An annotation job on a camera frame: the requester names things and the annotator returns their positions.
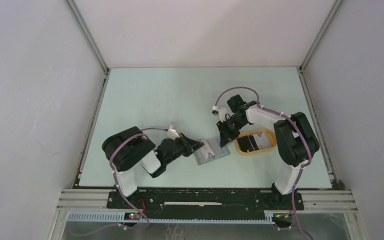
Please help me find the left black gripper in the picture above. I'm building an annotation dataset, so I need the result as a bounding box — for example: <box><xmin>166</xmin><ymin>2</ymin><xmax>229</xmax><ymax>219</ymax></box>
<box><xmin>164</xmin><ymin>132</ymin><xmax>204</xmax><ymax>165</ymax></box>

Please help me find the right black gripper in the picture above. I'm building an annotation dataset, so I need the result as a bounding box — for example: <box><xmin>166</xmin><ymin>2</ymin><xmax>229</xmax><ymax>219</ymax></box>
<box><xmin>217</xmin><ymin>116</ymin><xmax>248</xmax><ymax>148</ymax></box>

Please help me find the white VIP card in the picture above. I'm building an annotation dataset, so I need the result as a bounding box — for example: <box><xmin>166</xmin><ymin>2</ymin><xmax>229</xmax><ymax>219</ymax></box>
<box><xmin>203</xmin><ymin>137</ymin><xmax>222</xmax><ymax>157</ymax></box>
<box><xmin>198</xmin><ymin>145</ymin><xmax>215</xmax><ymax>163</ymax></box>

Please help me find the black VIP card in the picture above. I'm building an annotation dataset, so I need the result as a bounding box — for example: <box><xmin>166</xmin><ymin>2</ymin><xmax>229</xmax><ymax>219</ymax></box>
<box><xmin>237</xmin><ymin>135</ymin><xmax>259</xmax><ymax>153</ymax></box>

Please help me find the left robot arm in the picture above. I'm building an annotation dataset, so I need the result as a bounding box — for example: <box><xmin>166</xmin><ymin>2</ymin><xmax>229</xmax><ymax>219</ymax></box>
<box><xmin>101</xmin><ymin>124</ymin><xmax>205</xmax><ymax>208</ymax></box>

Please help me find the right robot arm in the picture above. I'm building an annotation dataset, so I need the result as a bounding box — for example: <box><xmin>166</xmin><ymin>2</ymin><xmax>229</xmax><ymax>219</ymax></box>
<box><xmin>212</xmin><ymin>94</ymin><xmax>320</xmax><ymax>209</ymax></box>

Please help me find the orange plastic tray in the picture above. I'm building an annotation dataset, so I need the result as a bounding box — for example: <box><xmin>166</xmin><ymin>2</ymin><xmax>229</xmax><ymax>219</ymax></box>
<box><xmin>235</xmin><ymin>128</ymin><xmax>277</xmax><ymax>156</ymax></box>

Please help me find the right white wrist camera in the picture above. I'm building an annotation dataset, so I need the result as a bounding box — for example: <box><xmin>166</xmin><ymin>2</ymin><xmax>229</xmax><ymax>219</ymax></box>
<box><xmin>211</xmin><ymin>105</ymin><xmax>229</xmax><ymax>122</ymax></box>

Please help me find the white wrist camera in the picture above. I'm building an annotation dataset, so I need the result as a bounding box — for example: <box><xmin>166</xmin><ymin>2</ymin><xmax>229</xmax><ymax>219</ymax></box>
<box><xmin>167</xmin><ymin>122</ymin><xmax>180</xmax><ymax>140</ymax></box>
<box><xmin>211</xmin><ymin>105</ymin><xmax>229</xmax><ymax>122</ymax></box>

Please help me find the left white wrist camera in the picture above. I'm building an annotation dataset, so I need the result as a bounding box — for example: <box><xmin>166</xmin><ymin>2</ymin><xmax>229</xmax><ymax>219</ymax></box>
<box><xmin>167</xmin><ymin>122</ymin><xmax>180</xmax><ymax>140</ymax></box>

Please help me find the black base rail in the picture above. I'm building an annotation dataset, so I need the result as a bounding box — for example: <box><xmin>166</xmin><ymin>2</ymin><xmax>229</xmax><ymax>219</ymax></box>
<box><xmin>106</xmin><ymin>187</ymin><xmax>304</xmax><ymax>221</ymax></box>

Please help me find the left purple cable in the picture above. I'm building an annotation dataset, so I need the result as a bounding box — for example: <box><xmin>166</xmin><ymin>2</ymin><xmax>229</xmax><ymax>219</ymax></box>
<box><xmin>66</xmin><ymin>127</ymin><xmax>180</xmax><ymax>238</ymax></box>

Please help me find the aluminium frame rail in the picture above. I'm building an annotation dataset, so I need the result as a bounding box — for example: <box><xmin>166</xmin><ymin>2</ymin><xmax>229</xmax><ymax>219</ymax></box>
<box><xmin>57</xmin><ymin>188</ymin><xmax>358</xmax><ymax>225</ymax></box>

